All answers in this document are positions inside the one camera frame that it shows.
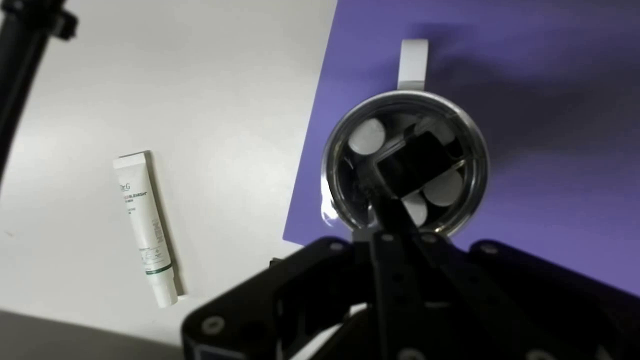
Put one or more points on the purple mat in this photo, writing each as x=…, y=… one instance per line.
x=561, y=100

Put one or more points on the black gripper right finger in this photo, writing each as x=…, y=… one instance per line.
x=521, y=306

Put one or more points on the white cream tube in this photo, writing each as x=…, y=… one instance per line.
x=143, y=221

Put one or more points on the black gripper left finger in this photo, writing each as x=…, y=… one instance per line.
x=392, y=293

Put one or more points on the black sliding lid tab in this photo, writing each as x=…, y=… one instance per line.
x=421, y=162

